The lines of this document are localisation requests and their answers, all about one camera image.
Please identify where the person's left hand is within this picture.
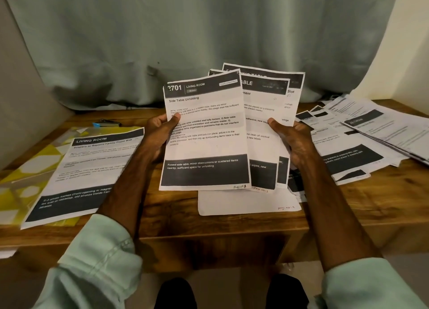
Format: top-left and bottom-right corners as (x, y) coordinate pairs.
(137, 112), (182, 162)

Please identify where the person's right hand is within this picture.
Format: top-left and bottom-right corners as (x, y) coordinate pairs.
(267, 116), (319, 171)

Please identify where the dressing table paper stack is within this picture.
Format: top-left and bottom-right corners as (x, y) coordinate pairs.
(223, 63), (306, 186)

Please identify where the single sheet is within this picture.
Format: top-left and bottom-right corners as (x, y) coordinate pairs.
(159, 69), (252, 191)

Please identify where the printed papers pile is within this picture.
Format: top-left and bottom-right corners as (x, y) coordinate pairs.
(288, 94), (429, 202)

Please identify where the yellow patterned folder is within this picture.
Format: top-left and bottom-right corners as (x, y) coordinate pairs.
(0, 128), (101, 227)

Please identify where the person's right forearm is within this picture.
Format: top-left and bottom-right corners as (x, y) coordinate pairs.
(295, 158), (426, 309)

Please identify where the person's left forearm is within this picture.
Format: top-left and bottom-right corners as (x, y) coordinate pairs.
(34, 151), (165, 309)

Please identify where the person's left leg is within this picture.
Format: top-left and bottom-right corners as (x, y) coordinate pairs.
(154, 276), (198, 309)

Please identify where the pale green curtain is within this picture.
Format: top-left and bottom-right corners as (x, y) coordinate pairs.
(0, 0), (403, 112)

